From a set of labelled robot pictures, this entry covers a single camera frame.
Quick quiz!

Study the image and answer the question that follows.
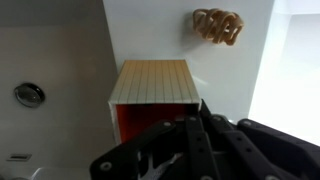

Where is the cream box with orange inside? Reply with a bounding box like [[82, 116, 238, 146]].
[[108, 59, 203, 146]]

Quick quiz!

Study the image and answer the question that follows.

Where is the chrome sink drain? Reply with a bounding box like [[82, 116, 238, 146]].
[[13, 82, 46, 109]]

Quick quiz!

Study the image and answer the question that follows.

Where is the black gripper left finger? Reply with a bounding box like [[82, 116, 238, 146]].
[[89, 114, 222, 180]]

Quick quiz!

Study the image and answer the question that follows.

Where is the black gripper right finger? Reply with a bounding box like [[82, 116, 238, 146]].
[[199, 99, 320, 180]]

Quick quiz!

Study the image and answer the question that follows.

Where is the white washbasin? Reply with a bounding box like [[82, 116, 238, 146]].
[[0, 24, 119, 180], [248, 0, 320, 148]]

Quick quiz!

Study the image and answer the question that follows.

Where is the tan looped knot object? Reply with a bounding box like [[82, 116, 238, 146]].
[[192, 8, 245, 47]]

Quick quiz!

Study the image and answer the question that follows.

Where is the chrome overflow slot cover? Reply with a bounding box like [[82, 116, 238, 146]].
[[6, 153, 33, 163]]

